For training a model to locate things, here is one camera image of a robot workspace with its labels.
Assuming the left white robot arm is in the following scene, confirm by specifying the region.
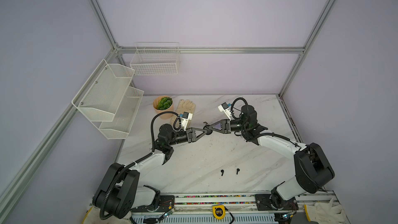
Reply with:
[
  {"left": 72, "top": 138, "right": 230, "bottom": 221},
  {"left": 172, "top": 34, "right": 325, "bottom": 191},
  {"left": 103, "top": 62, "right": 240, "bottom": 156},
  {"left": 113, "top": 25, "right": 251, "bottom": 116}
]
[{"left": 92, "top": 112, "right": 211, "bottom": 220}]

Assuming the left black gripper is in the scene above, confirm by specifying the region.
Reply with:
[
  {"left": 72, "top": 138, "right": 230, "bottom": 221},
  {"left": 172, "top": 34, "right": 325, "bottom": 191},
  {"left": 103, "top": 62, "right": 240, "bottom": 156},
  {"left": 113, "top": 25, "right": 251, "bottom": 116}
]
[{"left": 168, "top": 127, "right": 207, "bottom": 146}]

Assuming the white mesh two-tier shelf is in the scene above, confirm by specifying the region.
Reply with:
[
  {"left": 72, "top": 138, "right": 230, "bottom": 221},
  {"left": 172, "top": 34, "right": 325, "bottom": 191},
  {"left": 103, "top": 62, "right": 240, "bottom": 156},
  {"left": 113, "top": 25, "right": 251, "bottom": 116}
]
[{"left": 72, "top": 60, "right": 144, "bottom": 140}]

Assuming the yellow tape measure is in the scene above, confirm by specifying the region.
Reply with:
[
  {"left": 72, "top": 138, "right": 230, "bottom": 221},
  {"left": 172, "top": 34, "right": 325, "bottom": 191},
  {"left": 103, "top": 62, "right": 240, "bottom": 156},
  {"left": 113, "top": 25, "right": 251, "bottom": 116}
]
[{"left": 212, "top": 204, "right": 226, "bottom": 220}]

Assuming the white wire basket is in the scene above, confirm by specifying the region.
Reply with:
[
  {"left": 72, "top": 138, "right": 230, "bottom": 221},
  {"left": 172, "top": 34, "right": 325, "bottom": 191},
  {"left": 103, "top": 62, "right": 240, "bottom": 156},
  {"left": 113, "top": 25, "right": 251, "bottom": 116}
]
[{"left": 130, "top": 42, "right": 180, "bottom": 76}]

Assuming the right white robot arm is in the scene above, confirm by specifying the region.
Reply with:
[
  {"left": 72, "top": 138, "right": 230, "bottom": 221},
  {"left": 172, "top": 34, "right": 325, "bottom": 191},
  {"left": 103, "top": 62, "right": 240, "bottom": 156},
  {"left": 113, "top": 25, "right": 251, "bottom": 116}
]
[{"left": 204, "top": 97, "right": 335, "bottom": 210}]

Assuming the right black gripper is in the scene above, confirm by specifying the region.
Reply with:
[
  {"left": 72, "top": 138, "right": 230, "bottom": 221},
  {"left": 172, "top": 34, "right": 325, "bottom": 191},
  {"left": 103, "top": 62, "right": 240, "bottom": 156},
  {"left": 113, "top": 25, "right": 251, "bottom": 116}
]
[{"left": 209, "top": 119, "right": 248, "bottom": 136}]

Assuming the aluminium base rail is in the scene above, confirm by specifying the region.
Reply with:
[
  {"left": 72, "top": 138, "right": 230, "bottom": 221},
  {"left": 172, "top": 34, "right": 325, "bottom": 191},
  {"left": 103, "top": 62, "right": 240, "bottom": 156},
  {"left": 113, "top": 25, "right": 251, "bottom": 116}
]
[{"left": 90, "top": 192, "right": 343, "bottom": 224}]

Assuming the white glove right of rail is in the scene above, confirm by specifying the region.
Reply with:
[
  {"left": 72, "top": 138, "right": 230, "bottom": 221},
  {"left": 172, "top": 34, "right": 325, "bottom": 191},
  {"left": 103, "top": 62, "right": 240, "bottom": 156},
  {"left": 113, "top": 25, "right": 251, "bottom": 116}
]
[{"left": 304, "top": 199, "right": 346, "bottom": 224}]

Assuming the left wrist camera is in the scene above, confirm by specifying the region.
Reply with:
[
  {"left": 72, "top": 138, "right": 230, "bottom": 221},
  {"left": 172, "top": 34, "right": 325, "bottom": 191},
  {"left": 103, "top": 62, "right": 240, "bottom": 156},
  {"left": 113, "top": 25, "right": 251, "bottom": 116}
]
[{"left": 179, "top": 112, "right": 193, "bottom": 131}]

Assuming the peach pot with succulent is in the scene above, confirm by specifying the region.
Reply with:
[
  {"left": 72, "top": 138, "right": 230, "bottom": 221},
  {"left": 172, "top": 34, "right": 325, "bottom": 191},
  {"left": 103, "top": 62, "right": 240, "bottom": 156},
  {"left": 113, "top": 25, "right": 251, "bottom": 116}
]
[{"left": 152, "top": 95, "right": 174, "bottom": 114}]

